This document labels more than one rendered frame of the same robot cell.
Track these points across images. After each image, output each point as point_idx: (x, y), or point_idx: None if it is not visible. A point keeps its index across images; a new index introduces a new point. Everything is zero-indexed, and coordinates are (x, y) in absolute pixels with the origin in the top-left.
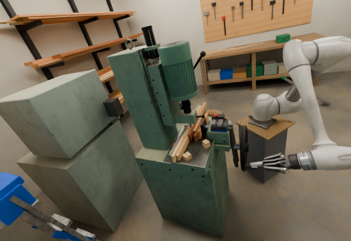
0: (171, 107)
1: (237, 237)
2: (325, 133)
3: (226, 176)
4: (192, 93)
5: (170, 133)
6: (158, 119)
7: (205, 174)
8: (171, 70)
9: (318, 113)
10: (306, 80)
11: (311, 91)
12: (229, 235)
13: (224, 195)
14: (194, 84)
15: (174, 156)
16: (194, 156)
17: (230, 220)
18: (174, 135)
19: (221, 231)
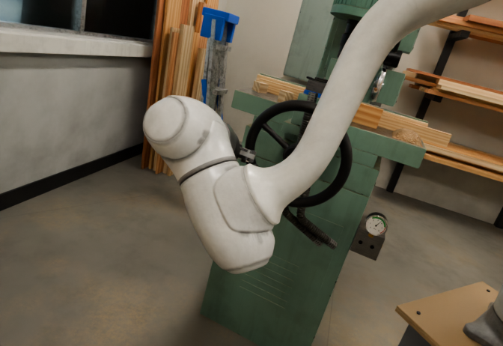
0: (338, 37)
1: (193, 338)
2: (285, 165)
3: (311, 302)
4: (344, 3)
5: None
6: (325, 55)
7: (231, 105)
8: None
9: (326, 88)
10: None
11: (370, 10)
12: (201, 326)
13: (263, 290)
14: None
15: (258, 76)
16: (261, 93)
17: (227, 340)
18: None
19: (205, 293)
